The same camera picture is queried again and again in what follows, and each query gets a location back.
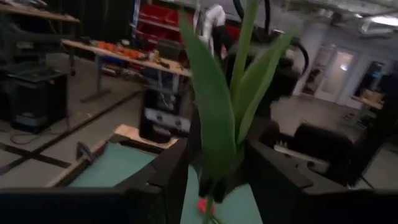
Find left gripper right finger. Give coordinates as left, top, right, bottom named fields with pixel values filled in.
left=246, top=139, right=313, bottom=224

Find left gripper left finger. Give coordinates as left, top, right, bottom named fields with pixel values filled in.
left=115, top=138, right=190, bottom=224

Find green artificial plant leaves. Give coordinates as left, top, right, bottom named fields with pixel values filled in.
left=178, top=0, right=296, bottom=224

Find red artificial tulip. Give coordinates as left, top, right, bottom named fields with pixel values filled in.
left=196, top=197, right=215, bottom=216

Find black control box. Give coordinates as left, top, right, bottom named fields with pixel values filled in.
left=139, top=88, right=192, bottom=144

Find black table clamp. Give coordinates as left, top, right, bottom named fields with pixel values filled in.
left=76, top=141, right=94, bottom=163

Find long wooden workbench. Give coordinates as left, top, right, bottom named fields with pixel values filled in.
left=61, top=39, right=192, bottom=103

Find small wooden side table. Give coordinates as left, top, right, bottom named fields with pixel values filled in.
left=350, top=88, right=385, bottom=110

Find white double door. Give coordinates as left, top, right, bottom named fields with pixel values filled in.
left=300, top=43, right=361, bottom=105

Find black box on workbench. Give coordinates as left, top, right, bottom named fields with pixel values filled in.
left=156, top=39, right=182, bottom=62

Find orange parts pile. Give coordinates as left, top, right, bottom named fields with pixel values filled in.
left=96, top=40, right=141, bottom=60

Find black computer tower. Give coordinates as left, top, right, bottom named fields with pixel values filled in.
left=0, top=62, right=69, bottom=134

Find red shelf bins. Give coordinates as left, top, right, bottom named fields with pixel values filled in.
left=136, top=2, right=242, bottom=44

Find person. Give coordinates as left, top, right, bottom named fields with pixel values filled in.
left=198, top=4, right=233, bottom=62

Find bright ceiling light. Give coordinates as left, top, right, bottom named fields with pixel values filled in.
left=360, top=14, right=398, bottom=34

